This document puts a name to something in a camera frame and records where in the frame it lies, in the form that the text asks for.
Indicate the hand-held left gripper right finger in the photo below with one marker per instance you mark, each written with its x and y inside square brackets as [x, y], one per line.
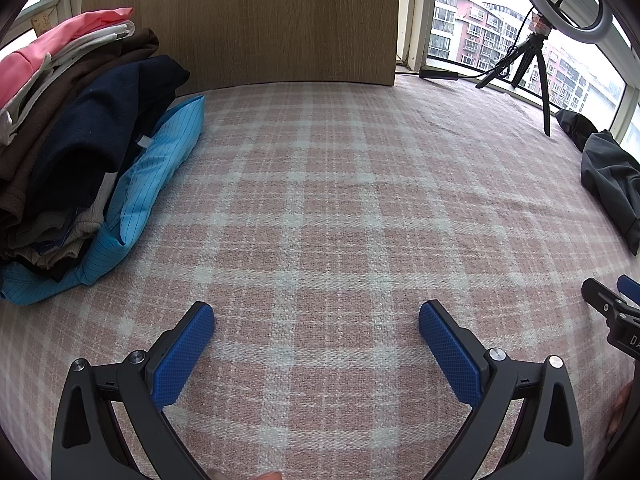
[450, 355]

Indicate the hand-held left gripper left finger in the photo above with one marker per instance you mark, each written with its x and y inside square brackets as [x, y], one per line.
[185, 355]

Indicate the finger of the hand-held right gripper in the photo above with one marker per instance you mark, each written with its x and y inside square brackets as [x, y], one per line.
[602, 296]
[631, 290]

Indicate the dark grey pants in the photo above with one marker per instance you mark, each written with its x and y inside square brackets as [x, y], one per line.
[610, 180]

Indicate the person's right hand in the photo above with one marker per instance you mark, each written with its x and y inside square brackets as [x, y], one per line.
[620, 407]

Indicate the person's left hand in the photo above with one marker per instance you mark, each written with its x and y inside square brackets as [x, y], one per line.
[270, 476]

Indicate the beige folded garment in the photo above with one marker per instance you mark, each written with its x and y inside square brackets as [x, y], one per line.
[75, 230]

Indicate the light blue striped garment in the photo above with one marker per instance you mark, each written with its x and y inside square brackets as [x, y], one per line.
[160, 150]

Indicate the black tripod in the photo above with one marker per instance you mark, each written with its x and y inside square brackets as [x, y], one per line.
[527, 60]

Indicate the brown folded garment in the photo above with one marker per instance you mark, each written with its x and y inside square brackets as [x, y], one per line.
[65, 85]

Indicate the apartment buildings outside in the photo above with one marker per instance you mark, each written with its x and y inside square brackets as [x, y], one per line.
[480, 20]

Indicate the white folded garment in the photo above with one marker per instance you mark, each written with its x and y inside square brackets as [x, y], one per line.
[95, 40]

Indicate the pink folded garment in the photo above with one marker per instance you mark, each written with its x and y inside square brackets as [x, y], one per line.
[30, 65]

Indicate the wooden board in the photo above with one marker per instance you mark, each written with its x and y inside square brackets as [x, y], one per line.
[250, 20]

